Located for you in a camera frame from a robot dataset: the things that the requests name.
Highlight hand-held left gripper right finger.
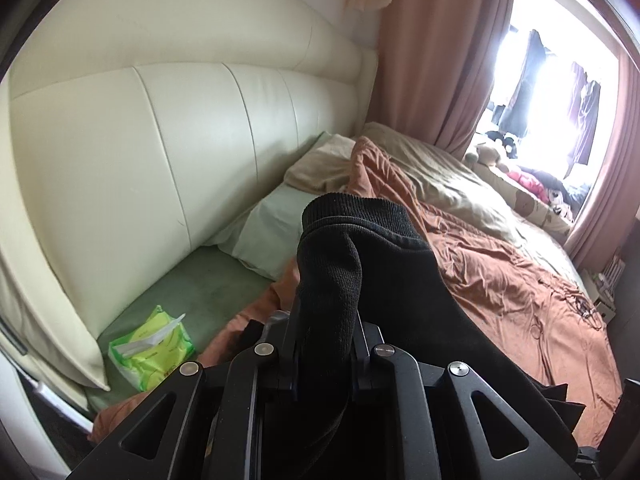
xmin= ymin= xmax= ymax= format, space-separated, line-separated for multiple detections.
xmin=350 ymin=322 xmax=581 ymax=480

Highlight green tissue packet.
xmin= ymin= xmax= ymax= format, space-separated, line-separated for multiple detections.
xmin=107 ymin=305 xmax=197 ymax=393

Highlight orange blanket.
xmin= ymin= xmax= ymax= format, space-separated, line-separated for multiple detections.
xmin=87 ymin=137 xmax=623 ymax=461

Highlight tan plush toy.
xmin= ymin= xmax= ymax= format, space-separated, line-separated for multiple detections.
xmin=462 ymin=140 xmax=511 ymax=168

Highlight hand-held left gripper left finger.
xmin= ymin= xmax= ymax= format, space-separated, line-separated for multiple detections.
xmin=65 ymin=310 xmax=301 ymax=480

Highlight green bed sheet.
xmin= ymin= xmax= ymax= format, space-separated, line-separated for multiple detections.
xmin=87 ymin=245 xmax=281 ymax=411

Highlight white nightstand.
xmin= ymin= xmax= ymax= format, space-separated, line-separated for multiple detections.
xmin=582 ymin=255 xmax=626 ymax=322

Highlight tan pillow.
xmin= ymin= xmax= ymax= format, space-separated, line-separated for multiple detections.
xmin=285 ymin=134 xmax=360 ymax=193

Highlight red cloth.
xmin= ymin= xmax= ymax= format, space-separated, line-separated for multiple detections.
xmin=507 ymin=167 xmax=548 ymax=196

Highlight tangle of thin cables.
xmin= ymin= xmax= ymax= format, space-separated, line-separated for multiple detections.
xmin=530 ymin=285 xmax=606 ymax=341

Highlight black sweater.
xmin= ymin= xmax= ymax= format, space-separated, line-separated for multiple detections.
xmin=240 ymin=191 xmax=601 ymax=480

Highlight dark hanging garment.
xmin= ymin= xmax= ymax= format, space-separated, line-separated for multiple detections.
xmin=497 ymin=27 xmax=548 ymax=138
xmin=565 ymin=60 xmax=602 ymax=166

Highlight pale green pillow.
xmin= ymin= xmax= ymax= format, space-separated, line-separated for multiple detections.
xmin=202 ymin=130 xmax=346 ymax=281

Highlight cream leather headboard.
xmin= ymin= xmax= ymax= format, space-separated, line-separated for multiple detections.
xmin=0 ymin=0 xmax=378 ymax=392

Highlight bear print pillow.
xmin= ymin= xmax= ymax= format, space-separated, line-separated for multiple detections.
xmin=492 ymin=165 xmax=576 ymax=238

